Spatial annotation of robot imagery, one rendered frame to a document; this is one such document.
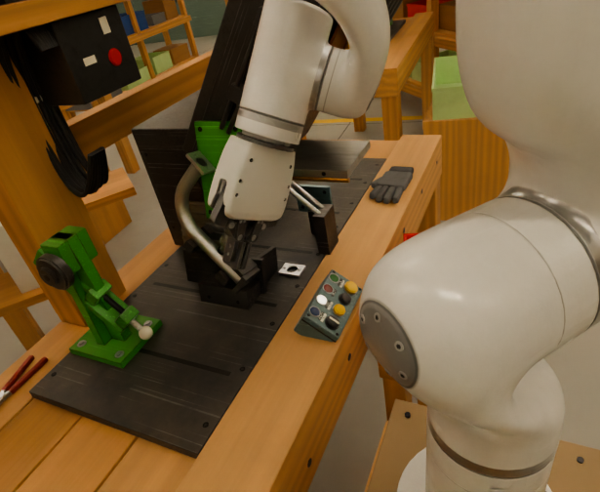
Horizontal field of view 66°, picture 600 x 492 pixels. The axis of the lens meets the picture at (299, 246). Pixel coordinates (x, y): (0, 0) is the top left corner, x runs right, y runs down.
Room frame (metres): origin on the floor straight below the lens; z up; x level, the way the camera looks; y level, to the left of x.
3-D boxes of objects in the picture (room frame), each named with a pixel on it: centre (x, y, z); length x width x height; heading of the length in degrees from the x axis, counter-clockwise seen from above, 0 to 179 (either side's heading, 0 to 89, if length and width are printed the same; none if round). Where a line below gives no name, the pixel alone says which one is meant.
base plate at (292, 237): (1.04, 0.12, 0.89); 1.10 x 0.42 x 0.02; 149
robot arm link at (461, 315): (0.26, -0.12, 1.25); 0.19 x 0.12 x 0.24; 112
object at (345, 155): (1.06, 0.00, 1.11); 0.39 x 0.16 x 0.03; 59
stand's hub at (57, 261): (0.74, 0.45, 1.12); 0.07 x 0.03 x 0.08; 59
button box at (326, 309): (0.72, -0.03, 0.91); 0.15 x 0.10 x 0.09; 149
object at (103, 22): (1.05, 0.36, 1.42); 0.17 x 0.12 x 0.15; 149
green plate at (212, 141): (0.95, 0.11, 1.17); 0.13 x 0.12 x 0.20; 149
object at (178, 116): (1.21, 0.19, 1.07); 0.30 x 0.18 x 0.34; 149
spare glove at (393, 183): (1.20, -0.29, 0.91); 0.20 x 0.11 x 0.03; 146
